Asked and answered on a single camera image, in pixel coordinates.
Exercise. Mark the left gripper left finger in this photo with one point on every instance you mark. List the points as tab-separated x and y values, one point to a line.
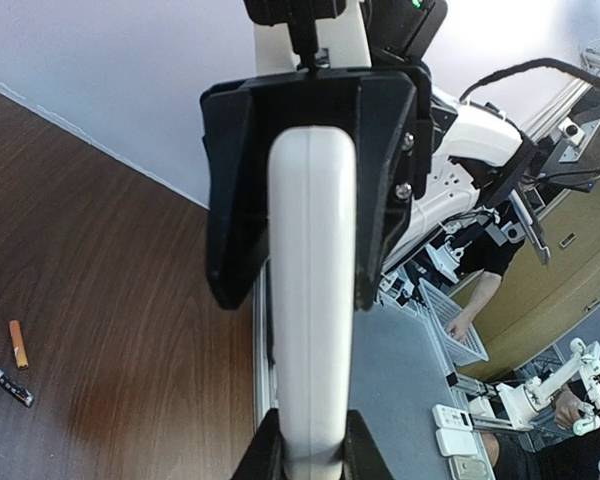
263	458

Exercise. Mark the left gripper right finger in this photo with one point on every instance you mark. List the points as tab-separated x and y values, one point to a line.
362	459

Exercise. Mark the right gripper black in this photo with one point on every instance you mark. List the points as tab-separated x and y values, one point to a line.
386	112

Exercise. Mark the white remote control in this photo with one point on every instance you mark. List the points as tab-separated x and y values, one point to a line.
312	235

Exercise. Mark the orange AAA battery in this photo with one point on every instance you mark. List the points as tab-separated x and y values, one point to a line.
18	346

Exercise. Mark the black AAA battery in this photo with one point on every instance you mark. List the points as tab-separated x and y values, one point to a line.
19	393

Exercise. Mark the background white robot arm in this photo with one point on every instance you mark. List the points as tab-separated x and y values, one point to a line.
426	419

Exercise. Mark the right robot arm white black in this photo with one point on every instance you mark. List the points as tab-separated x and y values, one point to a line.
478	154

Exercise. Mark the spare white remote controls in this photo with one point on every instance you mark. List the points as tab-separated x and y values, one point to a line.
456	442

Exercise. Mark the person in black shirt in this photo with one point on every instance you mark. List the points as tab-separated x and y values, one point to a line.
491	260

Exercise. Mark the curved aluminium front rail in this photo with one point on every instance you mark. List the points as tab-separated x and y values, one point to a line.
264	369

